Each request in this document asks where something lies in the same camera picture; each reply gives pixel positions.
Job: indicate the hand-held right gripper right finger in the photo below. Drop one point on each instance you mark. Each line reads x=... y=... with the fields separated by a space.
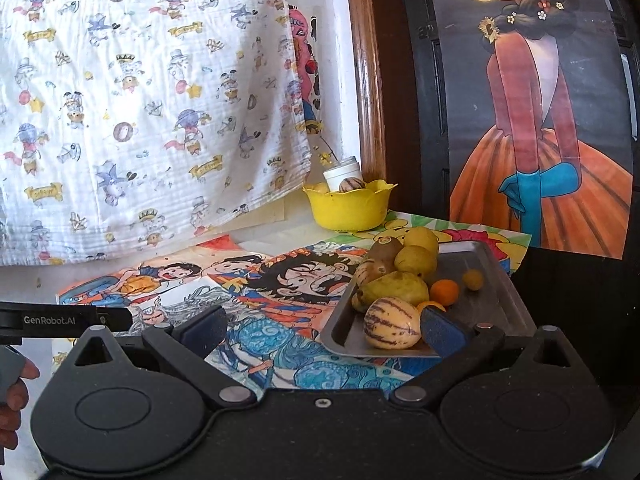
x=442 y=332

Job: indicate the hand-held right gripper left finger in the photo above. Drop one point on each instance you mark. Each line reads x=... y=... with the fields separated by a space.
x=205 y=330

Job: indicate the striped pepino melon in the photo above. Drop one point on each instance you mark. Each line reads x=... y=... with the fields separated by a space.
x=390 y=322
x=369 y=270
x=352 y=185

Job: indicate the metal tray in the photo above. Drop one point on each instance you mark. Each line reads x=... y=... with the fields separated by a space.
x=495 y=305

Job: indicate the yellow-green guava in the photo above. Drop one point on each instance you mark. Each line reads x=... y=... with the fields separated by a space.
x=395 y=290

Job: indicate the yellow-green pear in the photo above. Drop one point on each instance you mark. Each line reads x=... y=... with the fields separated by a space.
x=415 y=260

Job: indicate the smooth yellow fruit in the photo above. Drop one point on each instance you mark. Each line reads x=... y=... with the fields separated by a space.
x=422 y=240

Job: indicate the brown kiwi with sticker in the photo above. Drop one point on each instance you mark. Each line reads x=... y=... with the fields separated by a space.
x=386 y=249

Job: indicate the person's left hand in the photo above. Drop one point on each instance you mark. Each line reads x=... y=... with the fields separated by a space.
x=17 y=405

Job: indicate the cartoon printed mat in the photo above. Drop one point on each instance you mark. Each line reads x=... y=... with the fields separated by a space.
x=280 y=355

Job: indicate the yellow scalloped bowl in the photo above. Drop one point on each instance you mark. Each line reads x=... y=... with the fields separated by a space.
x=345 y=212

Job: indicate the white plastic jar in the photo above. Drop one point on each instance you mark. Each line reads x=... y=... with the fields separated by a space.
x=342 y=175

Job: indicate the yellow flower sprig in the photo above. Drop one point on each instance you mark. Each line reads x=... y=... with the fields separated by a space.
x=325 y=156

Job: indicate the white cartoon printed blanket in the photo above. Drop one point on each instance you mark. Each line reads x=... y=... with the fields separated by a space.
x=150 y=110

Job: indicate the wall poster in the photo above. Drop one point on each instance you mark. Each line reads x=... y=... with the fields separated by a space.
x=525 y=135

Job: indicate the brown wooden door frame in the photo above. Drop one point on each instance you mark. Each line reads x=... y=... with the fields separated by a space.
x=367 y=85

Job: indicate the pink cartoon wall drawing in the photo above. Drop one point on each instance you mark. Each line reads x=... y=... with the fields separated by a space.
x=302 y=60

